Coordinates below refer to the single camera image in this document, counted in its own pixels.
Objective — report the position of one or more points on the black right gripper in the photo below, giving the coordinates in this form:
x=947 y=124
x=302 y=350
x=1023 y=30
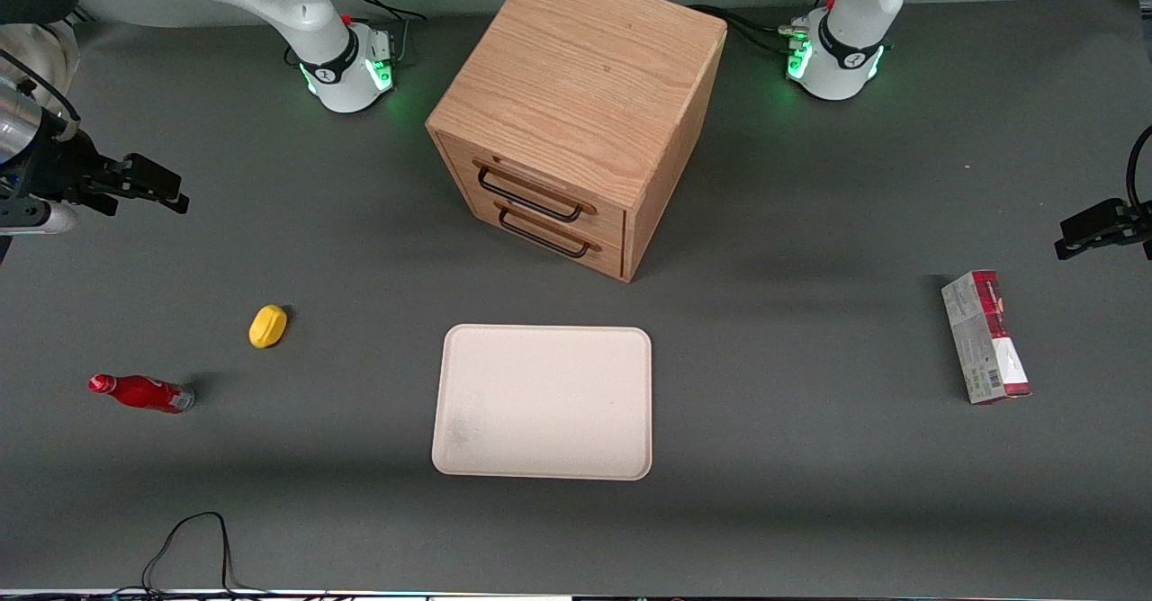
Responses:
x=56 y=166

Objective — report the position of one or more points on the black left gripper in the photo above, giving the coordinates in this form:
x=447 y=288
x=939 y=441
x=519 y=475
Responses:
x=1119 y=221

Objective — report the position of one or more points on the red coke bottle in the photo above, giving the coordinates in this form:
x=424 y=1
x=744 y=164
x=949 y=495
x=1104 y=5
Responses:
x=144 y=392

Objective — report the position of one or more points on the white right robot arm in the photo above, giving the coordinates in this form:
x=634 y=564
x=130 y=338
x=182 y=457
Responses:
x=346 y=88

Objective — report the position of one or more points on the cream plastic tray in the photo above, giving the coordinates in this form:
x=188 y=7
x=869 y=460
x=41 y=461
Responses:
x=544 y=403

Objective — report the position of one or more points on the grey and red carton box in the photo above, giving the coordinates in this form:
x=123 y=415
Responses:
x=985 y=340

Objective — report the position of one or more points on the yellow lemon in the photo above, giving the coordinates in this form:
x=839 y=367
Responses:
x=267 y=326

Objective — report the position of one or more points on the oak drawer front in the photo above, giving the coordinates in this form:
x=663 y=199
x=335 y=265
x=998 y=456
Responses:
x=608 y=259
x=459 y=156

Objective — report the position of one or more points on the oak wooden drawer cabinet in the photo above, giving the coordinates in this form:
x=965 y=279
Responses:
x=585 y=70

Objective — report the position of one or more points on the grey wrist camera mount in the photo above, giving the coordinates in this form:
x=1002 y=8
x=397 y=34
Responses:
x=40 y=219

